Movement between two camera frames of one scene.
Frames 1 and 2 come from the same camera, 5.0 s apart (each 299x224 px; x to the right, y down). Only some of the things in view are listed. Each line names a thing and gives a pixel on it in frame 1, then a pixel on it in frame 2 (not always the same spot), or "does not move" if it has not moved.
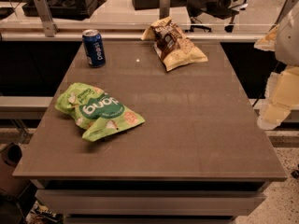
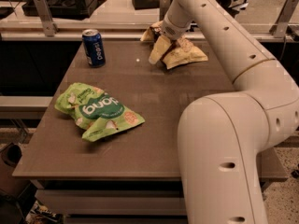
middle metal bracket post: x=164 y=5 does not move
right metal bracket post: x=287 y=7 does not move
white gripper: x=289 y=42 to x=171 y=30
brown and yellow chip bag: x=172 y=46 does not move
